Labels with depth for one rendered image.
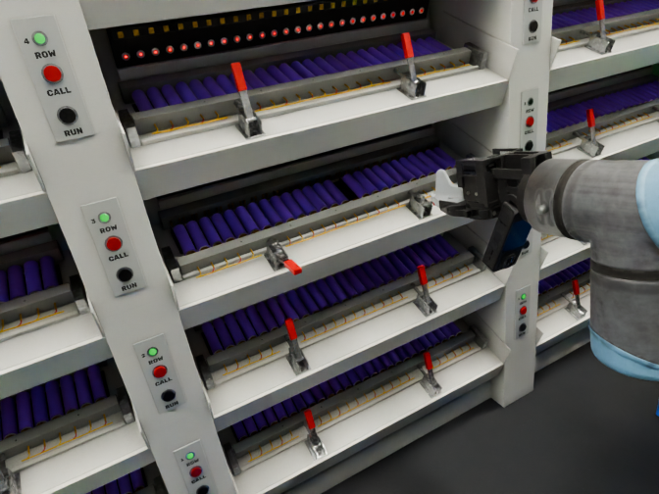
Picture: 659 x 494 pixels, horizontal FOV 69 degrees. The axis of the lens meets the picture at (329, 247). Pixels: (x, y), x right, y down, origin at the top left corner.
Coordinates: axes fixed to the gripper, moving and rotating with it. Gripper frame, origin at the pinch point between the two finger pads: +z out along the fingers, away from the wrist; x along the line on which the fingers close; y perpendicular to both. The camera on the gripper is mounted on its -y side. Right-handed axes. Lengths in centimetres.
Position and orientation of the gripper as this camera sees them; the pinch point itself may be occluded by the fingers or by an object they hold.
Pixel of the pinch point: (441, 198)
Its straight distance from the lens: 78.7
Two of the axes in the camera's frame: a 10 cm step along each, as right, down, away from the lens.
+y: -2.1, -9.4, -2.9
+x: -8.8, 3.1, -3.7
